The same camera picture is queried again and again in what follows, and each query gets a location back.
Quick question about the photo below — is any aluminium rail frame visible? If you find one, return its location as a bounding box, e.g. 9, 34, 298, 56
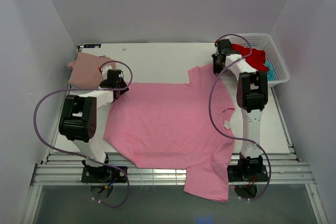
28, 84, 316, 224

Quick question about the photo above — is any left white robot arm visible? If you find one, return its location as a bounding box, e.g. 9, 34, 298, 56
58, 65, 129, 182

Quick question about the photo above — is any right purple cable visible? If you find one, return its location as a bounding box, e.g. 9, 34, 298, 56
208, 34, 271, 201

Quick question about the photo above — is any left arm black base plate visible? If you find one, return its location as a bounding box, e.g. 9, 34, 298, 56
81, 166, 128, 184

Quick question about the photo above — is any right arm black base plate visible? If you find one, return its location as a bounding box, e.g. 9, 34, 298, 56
227, 155, 268, 182

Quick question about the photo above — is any blue label sticker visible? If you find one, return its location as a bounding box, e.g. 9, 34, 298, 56
82, 44, 101, 48

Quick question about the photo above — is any folded dusty pink t shirt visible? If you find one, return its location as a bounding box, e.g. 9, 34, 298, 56
67, 52, 116, 89

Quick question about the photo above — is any white plastic mesh basket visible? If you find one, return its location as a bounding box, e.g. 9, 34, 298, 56
238, 33, 289, 88

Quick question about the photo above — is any red t shirt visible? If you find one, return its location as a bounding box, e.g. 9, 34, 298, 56
232, 44, 269, 72

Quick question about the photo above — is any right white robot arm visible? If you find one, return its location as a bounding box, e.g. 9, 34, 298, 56
212, 38, 268, 182

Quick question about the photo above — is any teal t shirt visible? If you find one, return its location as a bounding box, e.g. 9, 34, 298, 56
264, 61, 276, 81

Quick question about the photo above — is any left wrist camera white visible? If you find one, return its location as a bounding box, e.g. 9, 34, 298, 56
99, 65, 111, 80

